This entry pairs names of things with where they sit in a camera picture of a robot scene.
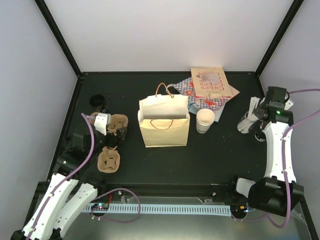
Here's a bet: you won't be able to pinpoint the pulp cup carrier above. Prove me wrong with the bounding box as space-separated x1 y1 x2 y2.
87 112 129 135
97 146 121 174

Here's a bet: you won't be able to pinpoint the kraft paper bag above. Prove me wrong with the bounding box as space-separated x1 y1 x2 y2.
137 82 191 148

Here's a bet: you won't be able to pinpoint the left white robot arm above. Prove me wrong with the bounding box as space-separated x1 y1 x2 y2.
11 121 128 240

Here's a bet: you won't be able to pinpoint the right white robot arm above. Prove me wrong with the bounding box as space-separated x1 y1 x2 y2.
227 86 304 217

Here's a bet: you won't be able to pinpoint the white stirrer packets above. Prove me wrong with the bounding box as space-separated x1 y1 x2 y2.
244 96 265 124

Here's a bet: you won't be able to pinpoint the clear stirrer holder cup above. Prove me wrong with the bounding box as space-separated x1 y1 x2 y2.
237 111 259 134

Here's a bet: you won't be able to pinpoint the pink cakes paper bag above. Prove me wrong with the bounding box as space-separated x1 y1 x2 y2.
190 67 240 100

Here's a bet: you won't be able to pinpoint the small circuit board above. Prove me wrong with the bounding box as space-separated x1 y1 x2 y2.
91 203 109 211

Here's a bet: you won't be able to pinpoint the light blue paper bag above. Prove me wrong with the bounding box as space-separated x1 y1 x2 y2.
187 101 225 122

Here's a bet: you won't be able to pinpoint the blue checkered paper bag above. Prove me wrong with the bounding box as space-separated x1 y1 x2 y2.
168 77 232 111

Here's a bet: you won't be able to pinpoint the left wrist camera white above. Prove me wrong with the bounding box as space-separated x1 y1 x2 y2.
94 113 111 136

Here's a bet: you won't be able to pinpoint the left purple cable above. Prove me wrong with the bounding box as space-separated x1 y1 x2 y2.
24 112 96 240

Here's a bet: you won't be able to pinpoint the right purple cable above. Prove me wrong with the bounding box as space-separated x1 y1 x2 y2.
264 88 320 229

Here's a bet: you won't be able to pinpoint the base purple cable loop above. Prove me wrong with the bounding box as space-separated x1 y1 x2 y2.
90 187 141 223

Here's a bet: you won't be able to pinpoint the light blue cable duct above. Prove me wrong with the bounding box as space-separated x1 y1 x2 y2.
82 203 231 217

